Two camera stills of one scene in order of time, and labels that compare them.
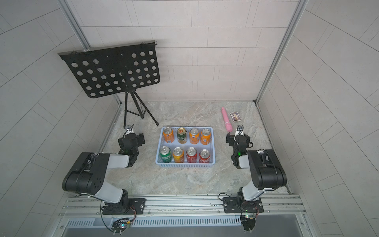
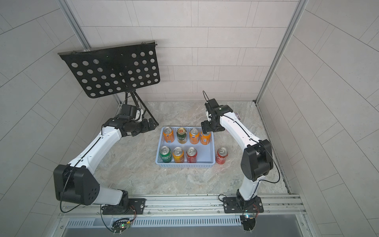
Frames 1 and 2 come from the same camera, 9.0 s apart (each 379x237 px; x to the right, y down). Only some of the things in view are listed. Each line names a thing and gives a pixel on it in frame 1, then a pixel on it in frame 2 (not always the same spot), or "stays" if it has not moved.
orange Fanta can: [205, 137] stays
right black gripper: [230, 136] → [206, 127]
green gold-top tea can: [181, 135] stays
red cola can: [204, 156] → [221, 154]
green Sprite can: [165, 154] stays
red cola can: [191, 155] stays
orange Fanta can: [194, 136] stays
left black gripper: [138, 139] → [146, 127]
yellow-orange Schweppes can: [178, 153] stays
